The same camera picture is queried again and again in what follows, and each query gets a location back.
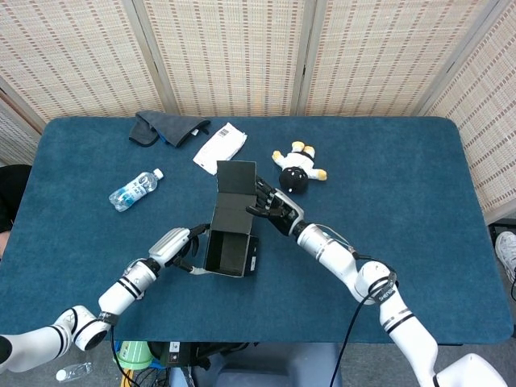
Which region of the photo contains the grey folded cloth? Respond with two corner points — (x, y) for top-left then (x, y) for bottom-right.
(128, 110), (212, 149)

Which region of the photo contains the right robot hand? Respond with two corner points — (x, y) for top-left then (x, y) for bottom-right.
(245, 175), (305, 237)

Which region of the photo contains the green plastic cup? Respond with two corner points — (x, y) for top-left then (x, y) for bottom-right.
(114, 340), (155, 370)

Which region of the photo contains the woven bamboo screen panel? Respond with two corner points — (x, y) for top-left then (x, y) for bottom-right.
(0, 0), (166, 122)
(132, 0), (315, 118)
(418, 0), (516, 225)
(298, 0), (501, 118)
(0, 78), (48, 169)

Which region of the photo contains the white wet wipes pack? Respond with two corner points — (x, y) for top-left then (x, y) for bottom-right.
(192, 122), (248, 176)

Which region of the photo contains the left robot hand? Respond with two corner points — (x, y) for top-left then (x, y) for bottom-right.
(148, 224), (211, 276)

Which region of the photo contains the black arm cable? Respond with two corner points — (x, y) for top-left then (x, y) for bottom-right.
(109, 322), (140, 387)
(328, 252), (400, 387)

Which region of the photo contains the black and white plush doll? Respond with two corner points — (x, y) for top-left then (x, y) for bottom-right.
(272, 140), (328, 195)

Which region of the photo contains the blue felt table cover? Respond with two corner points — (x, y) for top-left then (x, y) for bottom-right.
(0, 116), (514, 347)

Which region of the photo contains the person in black clothing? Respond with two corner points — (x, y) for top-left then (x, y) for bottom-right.
(0, 164), (32, 259)

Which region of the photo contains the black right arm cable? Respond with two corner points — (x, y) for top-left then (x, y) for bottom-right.
(328, 252), (400, 387)

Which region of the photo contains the crushed clear plastic bottle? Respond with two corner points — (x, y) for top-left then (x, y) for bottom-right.
(55, 361), (94, 383)

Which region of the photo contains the black cardboard box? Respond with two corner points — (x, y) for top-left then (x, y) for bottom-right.
(203, 160), (260, 279)

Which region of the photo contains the clear plastic water bottle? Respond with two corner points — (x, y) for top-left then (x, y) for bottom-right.
(108, 168), (164, 213)

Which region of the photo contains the black cable bundle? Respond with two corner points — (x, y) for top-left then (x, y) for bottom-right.
(193, 341), (259, 370)

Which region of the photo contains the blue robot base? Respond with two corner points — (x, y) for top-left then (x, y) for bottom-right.
(167, 342), (343, 387)

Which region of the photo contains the black box with white label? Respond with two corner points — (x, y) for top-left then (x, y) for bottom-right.
(155, 341), (194, 368)

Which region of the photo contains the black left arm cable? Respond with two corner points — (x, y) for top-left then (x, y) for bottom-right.
(109, 322), (140, 387)

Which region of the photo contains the white sneaker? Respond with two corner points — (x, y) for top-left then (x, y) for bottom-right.
(494, 231), (516, 283)

